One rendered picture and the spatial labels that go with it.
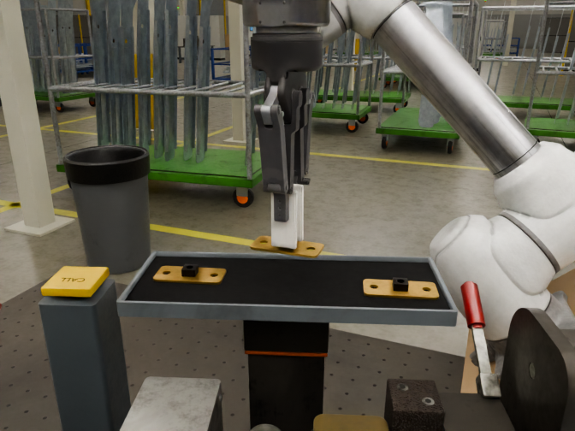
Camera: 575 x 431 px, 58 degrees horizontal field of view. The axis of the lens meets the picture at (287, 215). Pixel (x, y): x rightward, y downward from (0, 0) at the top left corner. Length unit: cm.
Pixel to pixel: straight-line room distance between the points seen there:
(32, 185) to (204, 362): 312
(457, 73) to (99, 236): 261
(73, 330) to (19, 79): 352
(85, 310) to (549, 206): 80
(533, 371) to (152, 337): 103
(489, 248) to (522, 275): 8
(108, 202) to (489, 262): 252
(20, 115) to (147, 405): 368
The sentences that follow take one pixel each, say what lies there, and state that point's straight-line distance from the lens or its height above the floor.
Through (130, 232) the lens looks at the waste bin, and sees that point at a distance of 329.
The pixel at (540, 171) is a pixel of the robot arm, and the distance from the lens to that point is 104.
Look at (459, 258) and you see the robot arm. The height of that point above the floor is 104.
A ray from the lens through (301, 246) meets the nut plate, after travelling 61.
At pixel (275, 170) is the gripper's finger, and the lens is 54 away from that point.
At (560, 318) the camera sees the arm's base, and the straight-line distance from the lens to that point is 110.
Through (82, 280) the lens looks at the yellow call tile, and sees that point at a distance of 67.
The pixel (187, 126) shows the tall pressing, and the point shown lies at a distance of 483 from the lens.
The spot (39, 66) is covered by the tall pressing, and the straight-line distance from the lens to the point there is 1117.
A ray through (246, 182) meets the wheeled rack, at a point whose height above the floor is 25.
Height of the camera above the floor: 145
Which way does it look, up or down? 20 degrees down
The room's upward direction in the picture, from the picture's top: straight up
